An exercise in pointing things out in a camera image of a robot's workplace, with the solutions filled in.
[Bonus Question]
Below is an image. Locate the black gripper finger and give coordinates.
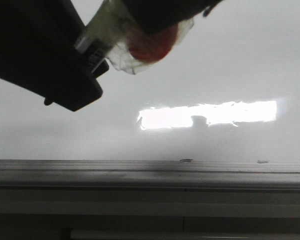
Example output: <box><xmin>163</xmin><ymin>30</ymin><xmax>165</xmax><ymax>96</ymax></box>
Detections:
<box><xmin>0</xmin><ymin>0</ymin><xmax>109</xmax><ymax>112</ymax></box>
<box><xmin>121</xmin><ymin>0</ymin><xmax>221</xmax><ymax>36</ymax></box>

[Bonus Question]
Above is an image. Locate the red round magnet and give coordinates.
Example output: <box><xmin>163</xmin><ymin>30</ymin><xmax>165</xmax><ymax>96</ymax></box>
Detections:
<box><xmin>127</xmin><ymin>24</ymin><xmax>179</xmax><ymax>63</ymax></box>

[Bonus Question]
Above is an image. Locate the white black whiteboard marker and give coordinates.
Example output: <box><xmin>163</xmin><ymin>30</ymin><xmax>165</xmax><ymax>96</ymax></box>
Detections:
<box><xmin>74</xmin><ymin>0</ymin><xmax>132</xmax><ymax>72</ymax></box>

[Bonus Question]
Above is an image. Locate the white whiteboard surface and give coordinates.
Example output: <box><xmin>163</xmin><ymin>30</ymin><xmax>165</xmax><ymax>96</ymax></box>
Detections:
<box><xmin>0</xmin><ymin>0</ymin><xmax>300</xmax><ymax>163</ymax></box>

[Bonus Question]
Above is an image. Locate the grey aluminium whiteboard frame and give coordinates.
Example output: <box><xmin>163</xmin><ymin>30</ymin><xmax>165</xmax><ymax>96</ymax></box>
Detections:
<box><xmin>0</xmin><ymin>159</ymin><xmax>300</xmax><ymax>191</ymax></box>

